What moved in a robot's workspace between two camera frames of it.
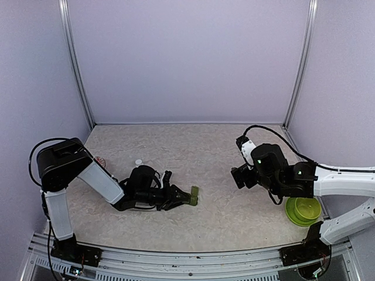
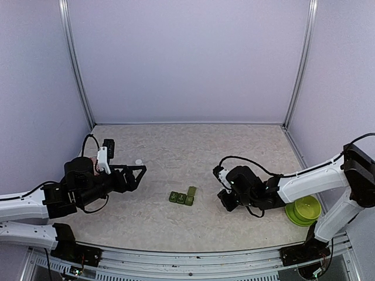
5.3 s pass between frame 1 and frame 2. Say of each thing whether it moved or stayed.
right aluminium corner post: stayed
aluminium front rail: stayed
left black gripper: moved
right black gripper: moved
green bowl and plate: stayed
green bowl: stayed
